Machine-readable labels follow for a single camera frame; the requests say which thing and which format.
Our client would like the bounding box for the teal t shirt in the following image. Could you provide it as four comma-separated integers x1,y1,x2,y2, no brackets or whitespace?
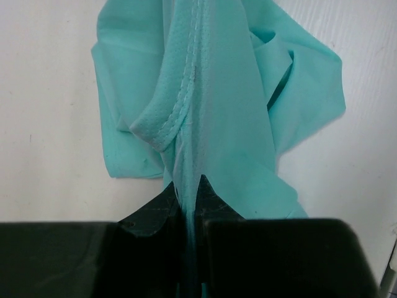
92,1,346,297

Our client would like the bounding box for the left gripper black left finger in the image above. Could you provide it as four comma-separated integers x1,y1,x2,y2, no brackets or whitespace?
1,184,182,297

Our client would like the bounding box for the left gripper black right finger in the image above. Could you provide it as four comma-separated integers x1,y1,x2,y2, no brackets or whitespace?
195,176,379,297

